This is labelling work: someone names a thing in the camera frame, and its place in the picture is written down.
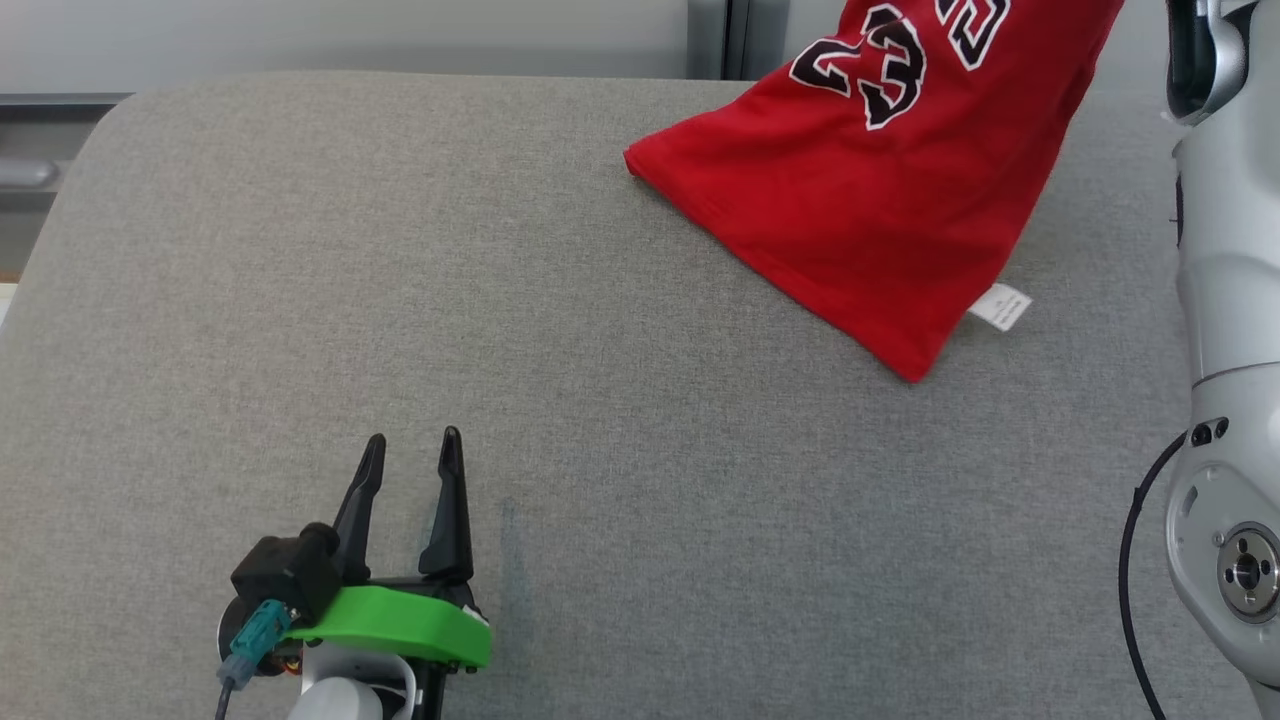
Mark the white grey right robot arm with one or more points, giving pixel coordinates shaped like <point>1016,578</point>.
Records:
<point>1230,250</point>

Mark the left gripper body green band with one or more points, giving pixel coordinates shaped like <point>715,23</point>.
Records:
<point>400,620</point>

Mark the red shirt with white sleeves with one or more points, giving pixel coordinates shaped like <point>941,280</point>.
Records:
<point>870,220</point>

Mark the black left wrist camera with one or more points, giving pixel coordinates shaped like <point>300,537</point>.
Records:
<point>285,575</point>

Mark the grey metal floor rail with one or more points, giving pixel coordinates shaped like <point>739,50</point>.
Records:
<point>60,100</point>

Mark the grey fabric sofa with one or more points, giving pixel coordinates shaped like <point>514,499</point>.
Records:
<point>400,300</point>

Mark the grey door frame post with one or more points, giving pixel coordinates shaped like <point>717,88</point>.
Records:
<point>705,40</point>

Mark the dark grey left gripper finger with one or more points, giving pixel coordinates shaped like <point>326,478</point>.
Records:
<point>450,530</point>
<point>357,520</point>

